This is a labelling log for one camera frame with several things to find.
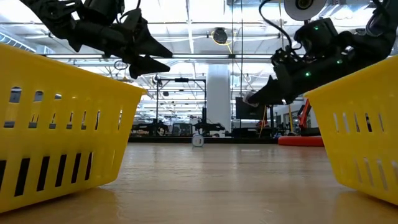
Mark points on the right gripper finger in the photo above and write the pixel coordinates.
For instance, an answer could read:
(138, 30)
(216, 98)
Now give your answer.
(269, 93)
(276, 102)

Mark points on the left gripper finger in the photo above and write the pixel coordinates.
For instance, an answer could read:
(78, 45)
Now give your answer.
(146, 67)
(149, 43)

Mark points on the white wall charger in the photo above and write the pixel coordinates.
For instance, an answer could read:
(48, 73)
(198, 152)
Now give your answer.
(198, 140)

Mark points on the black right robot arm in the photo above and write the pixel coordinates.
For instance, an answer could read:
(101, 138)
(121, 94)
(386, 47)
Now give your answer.
(379, 40)

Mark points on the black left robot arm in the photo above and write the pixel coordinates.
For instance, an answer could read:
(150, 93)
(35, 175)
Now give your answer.
(53, 15)

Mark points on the black unlit monitor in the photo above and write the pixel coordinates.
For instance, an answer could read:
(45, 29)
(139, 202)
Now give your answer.
(248, 112)

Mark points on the white building column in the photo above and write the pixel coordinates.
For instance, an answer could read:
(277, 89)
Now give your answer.
(219, 99)

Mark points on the yellow slotted plastic basket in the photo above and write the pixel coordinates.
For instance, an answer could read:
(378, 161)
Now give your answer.
(357, 146)
(62, 140)

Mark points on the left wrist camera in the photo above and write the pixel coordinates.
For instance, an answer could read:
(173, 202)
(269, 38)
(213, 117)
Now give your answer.
(132, 20)

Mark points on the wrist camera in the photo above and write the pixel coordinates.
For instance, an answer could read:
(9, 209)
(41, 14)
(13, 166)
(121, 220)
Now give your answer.
(132, 20)
(317, 34)

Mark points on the distant black gantry frame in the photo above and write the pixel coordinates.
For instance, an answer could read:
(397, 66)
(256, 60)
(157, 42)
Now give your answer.
(182, 80)

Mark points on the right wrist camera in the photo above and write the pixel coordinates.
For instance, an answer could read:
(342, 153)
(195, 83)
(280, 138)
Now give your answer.
(317, 34)

